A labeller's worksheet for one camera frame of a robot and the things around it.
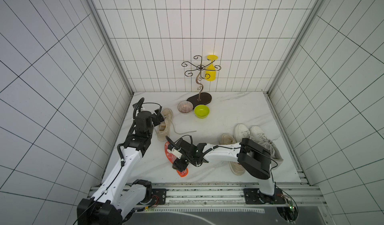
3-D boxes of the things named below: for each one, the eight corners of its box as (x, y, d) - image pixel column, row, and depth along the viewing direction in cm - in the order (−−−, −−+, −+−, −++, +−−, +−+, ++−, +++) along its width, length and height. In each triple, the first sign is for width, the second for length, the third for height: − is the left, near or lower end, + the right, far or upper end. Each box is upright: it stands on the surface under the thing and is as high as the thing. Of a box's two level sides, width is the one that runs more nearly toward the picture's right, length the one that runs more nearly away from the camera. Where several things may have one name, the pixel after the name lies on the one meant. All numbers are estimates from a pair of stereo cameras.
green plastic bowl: (193, 118, 105) (193, 115, 103) (193, 107, 113) (193, 103, 110) (209, 118, 106) (210, 115, 103) (208, 107, 113) (209, 103, 110)
